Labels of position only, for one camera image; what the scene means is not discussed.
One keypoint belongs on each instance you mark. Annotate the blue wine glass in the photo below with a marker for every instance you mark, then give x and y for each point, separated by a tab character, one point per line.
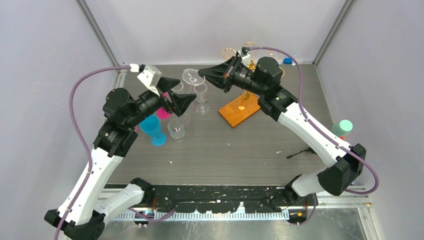
151	126

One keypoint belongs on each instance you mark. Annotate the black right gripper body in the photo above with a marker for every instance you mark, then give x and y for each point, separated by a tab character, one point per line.
229	79

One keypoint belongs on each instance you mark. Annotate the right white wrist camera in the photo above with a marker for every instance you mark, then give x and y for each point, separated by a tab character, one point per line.
243	53

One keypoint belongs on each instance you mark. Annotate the gold wire wine glass rack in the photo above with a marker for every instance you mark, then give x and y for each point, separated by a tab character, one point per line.
227	53

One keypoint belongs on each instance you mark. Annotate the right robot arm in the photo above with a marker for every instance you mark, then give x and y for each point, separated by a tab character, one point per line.
339	156

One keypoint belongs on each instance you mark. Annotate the mint green bottle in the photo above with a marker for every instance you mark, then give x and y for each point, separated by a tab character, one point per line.
342	128

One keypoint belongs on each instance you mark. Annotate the orange wooden rack base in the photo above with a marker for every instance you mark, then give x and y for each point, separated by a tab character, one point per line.
234	116

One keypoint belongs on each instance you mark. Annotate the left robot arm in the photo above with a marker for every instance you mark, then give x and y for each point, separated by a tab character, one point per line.
81	216

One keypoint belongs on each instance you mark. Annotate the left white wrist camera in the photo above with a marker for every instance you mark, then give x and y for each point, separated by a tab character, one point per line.
148	75

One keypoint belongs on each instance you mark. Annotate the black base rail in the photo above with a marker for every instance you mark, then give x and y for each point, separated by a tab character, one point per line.
220	199

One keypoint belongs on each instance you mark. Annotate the blue cube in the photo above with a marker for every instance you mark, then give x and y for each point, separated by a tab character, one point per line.
287	61

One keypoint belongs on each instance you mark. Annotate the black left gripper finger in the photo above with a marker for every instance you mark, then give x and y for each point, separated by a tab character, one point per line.
165	84
181	102

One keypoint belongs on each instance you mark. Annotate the pink wine glass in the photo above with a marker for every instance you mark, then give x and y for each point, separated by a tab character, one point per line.
162	114

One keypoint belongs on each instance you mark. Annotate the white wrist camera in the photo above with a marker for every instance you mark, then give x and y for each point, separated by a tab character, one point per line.
243	53
148	75

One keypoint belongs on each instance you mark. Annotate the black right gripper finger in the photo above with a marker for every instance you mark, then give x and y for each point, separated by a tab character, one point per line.
217	82
220	71

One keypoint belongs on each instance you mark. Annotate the clear wine glass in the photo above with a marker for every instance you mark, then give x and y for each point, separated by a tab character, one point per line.
201	92
179	89

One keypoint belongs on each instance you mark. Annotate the small black tripod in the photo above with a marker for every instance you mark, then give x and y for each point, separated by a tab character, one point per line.
307	150

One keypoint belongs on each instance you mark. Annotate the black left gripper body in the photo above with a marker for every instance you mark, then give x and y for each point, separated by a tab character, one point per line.
170	105

